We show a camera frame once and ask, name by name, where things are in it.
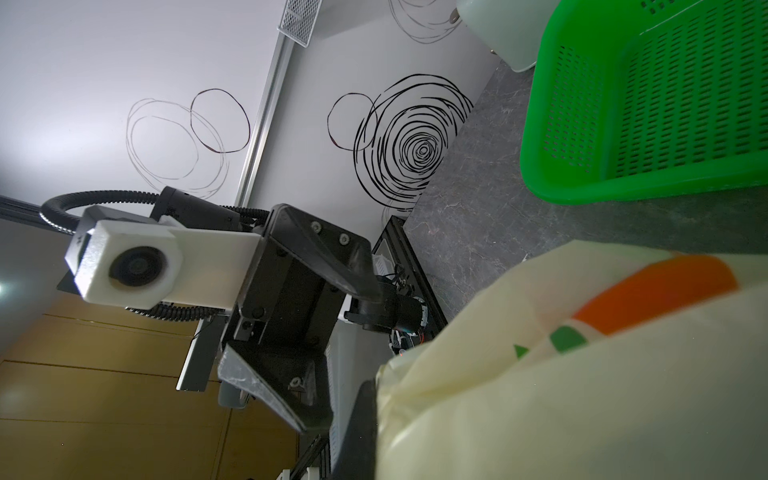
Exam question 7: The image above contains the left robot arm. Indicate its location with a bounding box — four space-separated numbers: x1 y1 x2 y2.
1 187 429 433

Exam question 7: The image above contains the yellow printed plastic bag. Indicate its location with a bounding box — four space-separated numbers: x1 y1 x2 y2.
375 241 767 479

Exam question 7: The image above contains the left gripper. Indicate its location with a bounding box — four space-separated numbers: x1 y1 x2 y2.
217 204 382 434

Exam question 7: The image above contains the mint green toaster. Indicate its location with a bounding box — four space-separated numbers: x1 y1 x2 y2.
456 0 559 73

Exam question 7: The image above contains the green plastic basket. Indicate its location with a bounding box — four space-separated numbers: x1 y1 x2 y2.
520 0 767 205

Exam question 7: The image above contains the white mesh wall shelf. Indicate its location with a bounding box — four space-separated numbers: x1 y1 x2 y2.
277 0 323 48

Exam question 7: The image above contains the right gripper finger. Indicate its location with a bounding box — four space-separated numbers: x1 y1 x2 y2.
331 380 378 480

